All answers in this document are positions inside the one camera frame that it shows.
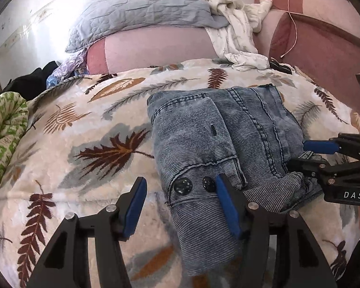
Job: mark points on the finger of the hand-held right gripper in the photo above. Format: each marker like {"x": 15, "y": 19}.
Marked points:
{"x": 321, "y": 146}
{"x": 309, "y": 168}

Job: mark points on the grey-blue quilted pillow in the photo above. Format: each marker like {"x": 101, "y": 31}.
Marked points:
{"x": 138, "y": 6}

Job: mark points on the leaf printed blanket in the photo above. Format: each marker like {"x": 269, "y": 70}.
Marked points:
{"x": 93, "y": 126}

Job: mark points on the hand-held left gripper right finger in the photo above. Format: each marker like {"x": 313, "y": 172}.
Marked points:
{"x": 228, "y": 210}

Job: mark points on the clear purple plastic bag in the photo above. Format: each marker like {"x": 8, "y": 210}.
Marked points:
{"x": 66, "y": 69}

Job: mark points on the blue denim pants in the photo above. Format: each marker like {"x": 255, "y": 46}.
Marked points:
{"x": 198, "y": 132}

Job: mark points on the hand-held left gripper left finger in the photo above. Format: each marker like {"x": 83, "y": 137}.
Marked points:
{"x": 135, "y": 210}

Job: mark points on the white floral cloth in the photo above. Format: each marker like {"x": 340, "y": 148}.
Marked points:
{"x": 231, "y": 36}

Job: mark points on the black bag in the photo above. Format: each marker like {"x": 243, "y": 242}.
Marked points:
{"x": 27, "y": 82}

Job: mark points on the green patterned rolled quilt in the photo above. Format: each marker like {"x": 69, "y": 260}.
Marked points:
{"x": 6, "y": 126}

